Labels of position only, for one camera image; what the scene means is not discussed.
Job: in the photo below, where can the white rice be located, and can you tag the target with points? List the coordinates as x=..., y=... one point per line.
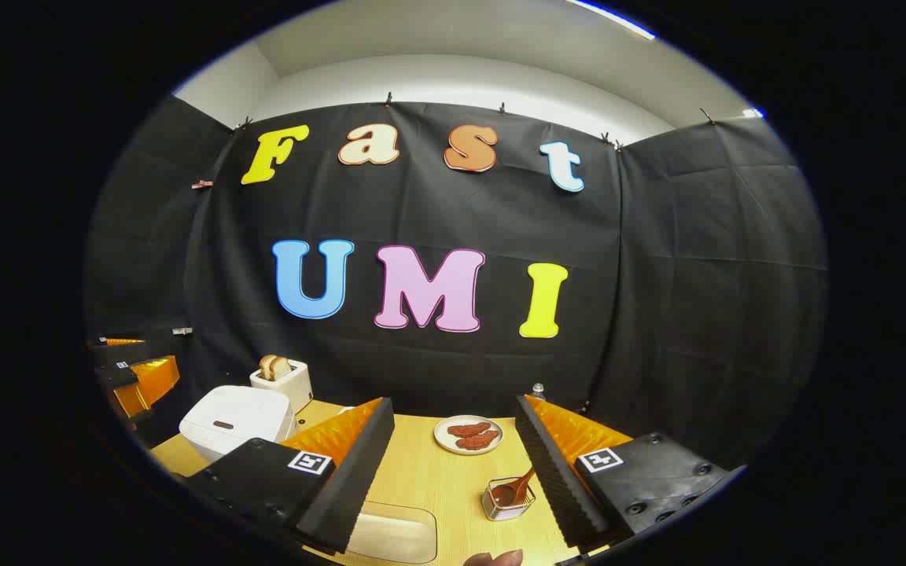
x=394, y=538

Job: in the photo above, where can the brown wooden spoon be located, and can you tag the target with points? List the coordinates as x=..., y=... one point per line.
x=510, y=491

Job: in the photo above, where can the toasted bread slice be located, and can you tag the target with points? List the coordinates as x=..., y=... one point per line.
x=266, y=368
x=282, y=366

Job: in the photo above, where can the white toaster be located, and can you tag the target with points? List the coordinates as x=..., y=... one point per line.
x=292, y=387

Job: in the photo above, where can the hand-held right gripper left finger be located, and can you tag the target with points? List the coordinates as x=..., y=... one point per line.
x=359, y=479

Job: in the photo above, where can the red meat piece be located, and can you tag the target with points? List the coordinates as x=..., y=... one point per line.
x=478, y=441
x=469, y=430

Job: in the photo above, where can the clear glass container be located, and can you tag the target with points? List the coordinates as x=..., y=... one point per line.
x=421, y=511

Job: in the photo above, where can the white rice cooker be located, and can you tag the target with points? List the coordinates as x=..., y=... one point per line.
x=233, y=413

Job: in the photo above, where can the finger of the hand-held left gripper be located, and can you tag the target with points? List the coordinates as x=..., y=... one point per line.
x=127, y=343
x=156, y=381

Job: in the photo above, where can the clear bottle pink label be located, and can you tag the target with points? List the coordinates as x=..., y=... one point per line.
x=538, y=391

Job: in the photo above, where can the round white plate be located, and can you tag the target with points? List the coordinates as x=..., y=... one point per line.
x=443, y=439

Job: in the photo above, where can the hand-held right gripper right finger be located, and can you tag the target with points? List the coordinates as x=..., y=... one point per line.
x=551, y=479

